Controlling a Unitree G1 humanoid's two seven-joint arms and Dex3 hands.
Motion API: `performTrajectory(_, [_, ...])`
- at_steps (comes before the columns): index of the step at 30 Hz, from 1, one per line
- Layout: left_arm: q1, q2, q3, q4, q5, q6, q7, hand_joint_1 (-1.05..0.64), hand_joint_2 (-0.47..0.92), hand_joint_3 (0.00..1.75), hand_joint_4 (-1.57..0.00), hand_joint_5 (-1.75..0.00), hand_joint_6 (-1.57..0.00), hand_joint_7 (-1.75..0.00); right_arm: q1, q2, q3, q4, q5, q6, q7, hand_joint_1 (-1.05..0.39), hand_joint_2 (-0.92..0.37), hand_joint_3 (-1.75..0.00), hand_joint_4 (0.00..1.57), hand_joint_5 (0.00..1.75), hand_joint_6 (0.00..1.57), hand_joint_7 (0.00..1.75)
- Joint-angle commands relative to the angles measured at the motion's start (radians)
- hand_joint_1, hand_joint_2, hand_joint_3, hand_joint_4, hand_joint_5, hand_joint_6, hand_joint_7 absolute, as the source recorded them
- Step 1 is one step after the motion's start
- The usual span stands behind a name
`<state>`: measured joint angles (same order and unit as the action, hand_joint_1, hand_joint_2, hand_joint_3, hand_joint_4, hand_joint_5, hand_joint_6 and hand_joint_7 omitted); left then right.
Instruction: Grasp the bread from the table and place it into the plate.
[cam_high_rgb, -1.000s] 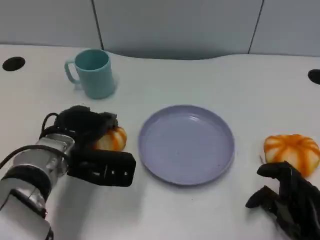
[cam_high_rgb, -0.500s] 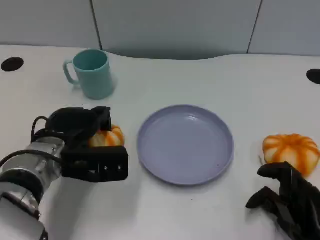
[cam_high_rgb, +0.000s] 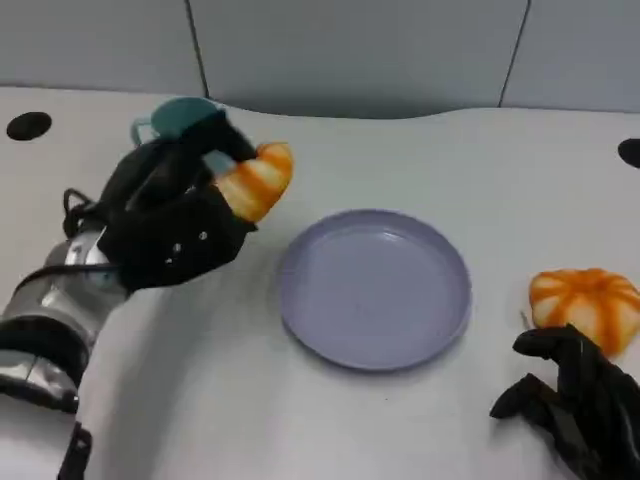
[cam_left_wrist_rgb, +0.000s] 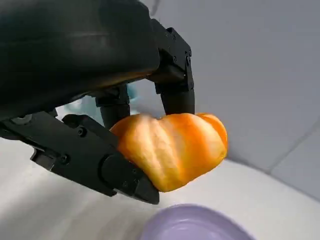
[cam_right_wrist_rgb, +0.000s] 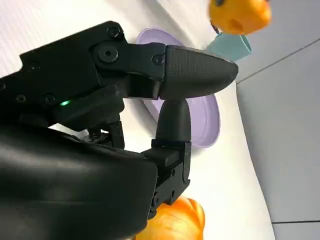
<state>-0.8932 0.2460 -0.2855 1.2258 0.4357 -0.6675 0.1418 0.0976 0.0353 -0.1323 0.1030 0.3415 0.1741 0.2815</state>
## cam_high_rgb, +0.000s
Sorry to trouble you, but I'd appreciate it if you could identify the black table cable hole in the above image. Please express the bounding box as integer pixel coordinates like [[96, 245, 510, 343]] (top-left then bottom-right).
[[617, 138, 640, 169], [5, 111, 54, 142]]

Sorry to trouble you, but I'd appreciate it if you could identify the orange white toy bread roll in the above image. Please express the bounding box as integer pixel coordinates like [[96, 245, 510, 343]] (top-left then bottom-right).
[[214, 142, 296, 223], [528, 268, 640, 359]]

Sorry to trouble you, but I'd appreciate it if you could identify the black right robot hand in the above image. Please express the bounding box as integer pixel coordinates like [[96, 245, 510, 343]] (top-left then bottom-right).
[[489, 323, 640, 480]]

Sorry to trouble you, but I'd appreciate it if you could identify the lilac plate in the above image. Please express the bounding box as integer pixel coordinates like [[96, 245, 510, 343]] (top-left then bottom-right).
[[278, 208, 474, 373]]

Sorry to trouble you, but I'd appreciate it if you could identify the pale green mug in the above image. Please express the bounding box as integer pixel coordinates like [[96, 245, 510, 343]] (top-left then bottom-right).
[[130, 96, 237, 174]]

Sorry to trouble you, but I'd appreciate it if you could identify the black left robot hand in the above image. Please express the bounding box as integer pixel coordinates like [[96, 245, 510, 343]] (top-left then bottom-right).
[[94, 110, 259, 294]]

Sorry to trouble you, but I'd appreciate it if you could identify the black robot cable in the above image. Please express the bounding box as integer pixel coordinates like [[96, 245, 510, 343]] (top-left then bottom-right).
[[55, 422, 94, 480], [62, 188, 109, 239]]

